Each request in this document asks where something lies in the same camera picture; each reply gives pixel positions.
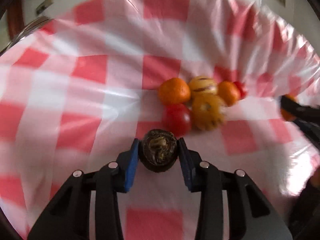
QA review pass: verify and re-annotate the small dark striped fruit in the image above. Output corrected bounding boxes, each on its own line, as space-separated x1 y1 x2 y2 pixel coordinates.
138 129 178 173

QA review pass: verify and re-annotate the orange tangerine front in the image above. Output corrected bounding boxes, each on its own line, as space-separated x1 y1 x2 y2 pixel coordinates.
280 94 297 122

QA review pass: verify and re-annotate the orange tangerine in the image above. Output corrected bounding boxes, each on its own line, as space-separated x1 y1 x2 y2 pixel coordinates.
158 77 191 105
217 81 240 107
280 94 297 122

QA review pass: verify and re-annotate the red tomato back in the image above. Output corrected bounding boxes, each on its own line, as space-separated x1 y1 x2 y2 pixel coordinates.
234 81 247 100

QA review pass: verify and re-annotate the red tomato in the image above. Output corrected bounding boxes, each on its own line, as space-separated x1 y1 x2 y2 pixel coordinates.
162 104 192 138
234 81 247 100

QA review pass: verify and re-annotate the orange tangerine back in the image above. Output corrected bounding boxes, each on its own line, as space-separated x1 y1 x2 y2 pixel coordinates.
217 81 240 107

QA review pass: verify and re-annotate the yellow striped melon front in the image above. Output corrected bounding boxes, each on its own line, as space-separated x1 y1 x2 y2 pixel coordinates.
191 93 227 131

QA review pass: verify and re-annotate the yellow striped melon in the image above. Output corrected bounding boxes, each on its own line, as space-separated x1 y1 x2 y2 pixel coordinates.
188 76 217 98
191 93 227 131

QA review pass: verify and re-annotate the yellow striped melon back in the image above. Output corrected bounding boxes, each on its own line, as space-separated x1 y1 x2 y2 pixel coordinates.
188 76 217 98

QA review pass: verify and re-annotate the red white checkered tablecloth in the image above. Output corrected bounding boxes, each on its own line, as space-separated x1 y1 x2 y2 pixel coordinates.
1 0 319 238

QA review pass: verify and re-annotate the red tomato left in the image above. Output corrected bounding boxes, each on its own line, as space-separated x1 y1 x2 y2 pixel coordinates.
162 104 192 138

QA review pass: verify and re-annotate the orange tangerine far left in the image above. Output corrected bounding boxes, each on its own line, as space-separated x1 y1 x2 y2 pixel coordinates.
158 77 191 105

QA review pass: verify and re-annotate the wooden glass door frame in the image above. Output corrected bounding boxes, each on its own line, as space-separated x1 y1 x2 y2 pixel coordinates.
7 0 25 40

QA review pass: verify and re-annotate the wall power socket left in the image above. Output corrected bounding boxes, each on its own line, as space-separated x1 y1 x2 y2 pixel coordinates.
35 0 53 16

